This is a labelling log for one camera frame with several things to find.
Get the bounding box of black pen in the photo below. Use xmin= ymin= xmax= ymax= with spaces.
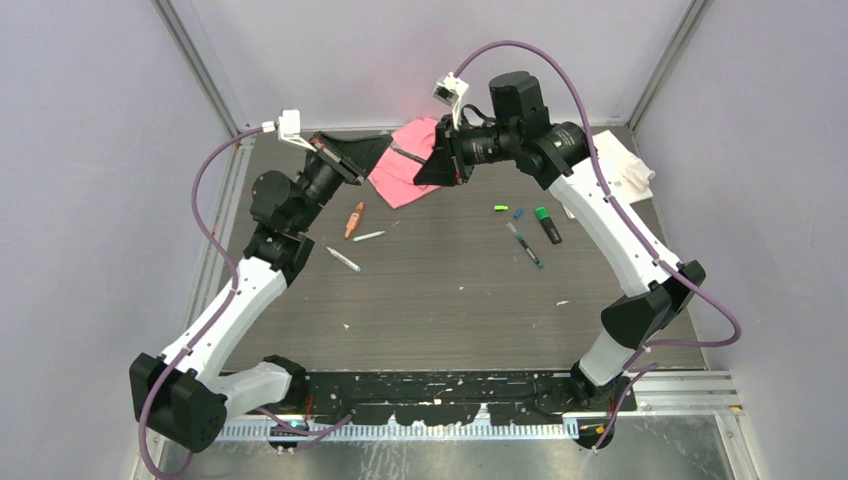
xmin=391 ymin=147 xmax=427 ymax=164

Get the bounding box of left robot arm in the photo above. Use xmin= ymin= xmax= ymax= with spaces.
xmin=129 ymin=132 xmax=392 ymax=453

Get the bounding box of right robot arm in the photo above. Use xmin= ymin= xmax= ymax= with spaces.
xmin=414 ymin=71 xmax=706 ymax=409

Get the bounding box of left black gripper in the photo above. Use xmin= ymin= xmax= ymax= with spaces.
xmin=293 ymin=132 xmax=394 ymax=233

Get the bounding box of white cloth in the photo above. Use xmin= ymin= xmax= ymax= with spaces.
xmin=593 ymin=130 xmax=656 ymax=204

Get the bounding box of green gel pen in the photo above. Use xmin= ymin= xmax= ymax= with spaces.
xmin=506 ymin=222 xmax=544 ymax=269

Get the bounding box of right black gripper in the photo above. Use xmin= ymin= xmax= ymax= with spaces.
xmin=411 ymin=112 xmax=517 ymax=187

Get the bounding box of black green highlighter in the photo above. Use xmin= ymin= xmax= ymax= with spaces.
xmin=534 ymin=207 xmax=562 ymax=245

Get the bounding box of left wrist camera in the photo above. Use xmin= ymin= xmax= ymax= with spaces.
xmin=261 ymin=109 xmax=316 ymax=152

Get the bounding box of orange highlighter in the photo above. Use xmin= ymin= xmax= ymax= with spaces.
xmin=344 ymin=201 xmax=365 ymax=240

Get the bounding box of white marker pen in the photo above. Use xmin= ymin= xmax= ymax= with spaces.
xmin=352 ymin=230 xmax=386 ymax=242

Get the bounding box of white blue marker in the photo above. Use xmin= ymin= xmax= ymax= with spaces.
xmin=326 ymin=246 xmax=362 ymax=272

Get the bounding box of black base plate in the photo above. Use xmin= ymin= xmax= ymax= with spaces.
xmin=276 ymin=370 xmax=635 ymax=426

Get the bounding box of pink cloth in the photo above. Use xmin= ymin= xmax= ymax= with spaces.
xmin=368 ymin=118 xmax=439 ymax=209

